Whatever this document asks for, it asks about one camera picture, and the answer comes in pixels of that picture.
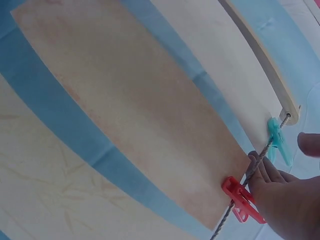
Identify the person's right hand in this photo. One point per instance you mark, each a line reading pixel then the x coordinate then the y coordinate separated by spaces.
pixel 292 205

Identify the red clothespin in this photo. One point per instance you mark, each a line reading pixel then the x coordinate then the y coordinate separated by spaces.
pixel 240 197

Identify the teal clothespin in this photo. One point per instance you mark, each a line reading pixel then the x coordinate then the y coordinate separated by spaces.
pixel 277 140

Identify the wooden bar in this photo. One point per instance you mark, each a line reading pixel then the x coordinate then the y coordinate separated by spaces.
pixel 265 60

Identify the plain cream paper sheet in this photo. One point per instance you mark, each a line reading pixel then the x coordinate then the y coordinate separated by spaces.
pixel 225 62

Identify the peach paper sheet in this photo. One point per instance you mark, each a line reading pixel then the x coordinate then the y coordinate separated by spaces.
pixel 130 105

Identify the cream leaf-patterned paper sheet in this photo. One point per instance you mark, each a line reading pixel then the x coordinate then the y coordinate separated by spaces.
pixel 50 187

